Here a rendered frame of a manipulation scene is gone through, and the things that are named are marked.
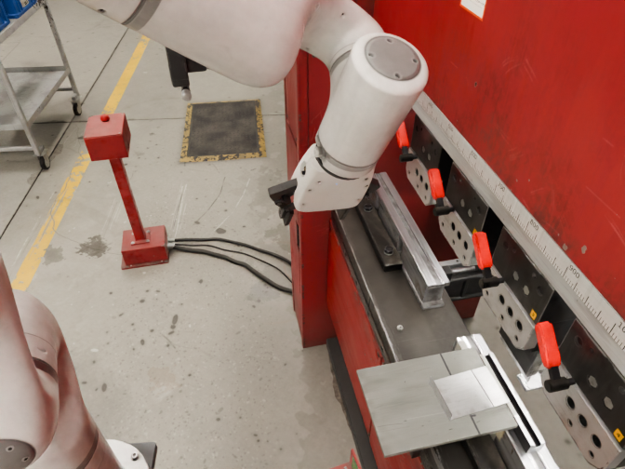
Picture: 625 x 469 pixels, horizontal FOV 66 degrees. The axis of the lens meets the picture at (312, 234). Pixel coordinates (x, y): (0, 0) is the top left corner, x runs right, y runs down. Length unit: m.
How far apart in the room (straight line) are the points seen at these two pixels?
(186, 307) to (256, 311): 0.35
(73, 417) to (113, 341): 1.73
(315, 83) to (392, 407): 0.90
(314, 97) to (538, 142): 0.83
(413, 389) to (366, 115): 0.65
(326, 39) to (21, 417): 0.51
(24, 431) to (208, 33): 0.44
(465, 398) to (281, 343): 1.38
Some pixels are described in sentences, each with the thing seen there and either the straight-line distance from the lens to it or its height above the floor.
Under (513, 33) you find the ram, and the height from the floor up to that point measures 1.62.
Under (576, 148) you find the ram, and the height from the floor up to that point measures 1.54.
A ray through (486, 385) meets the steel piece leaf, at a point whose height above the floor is 1.00.
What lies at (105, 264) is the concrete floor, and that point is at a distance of 2.86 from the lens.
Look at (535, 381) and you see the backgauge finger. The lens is 1.11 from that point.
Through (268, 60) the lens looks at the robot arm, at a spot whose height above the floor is 1.71.
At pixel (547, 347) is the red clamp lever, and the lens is 0.78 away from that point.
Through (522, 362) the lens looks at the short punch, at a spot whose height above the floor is 1.12.
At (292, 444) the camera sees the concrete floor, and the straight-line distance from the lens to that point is 2.06.
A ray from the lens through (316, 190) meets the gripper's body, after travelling 0.64.
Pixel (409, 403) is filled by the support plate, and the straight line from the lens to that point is 1.02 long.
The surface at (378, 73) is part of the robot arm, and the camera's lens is 0.50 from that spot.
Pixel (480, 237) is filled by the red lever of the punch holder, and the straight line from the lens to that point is 0.88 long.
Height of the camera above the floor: 1.87
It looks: 42 degrees down
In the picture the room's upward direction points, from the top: straight up
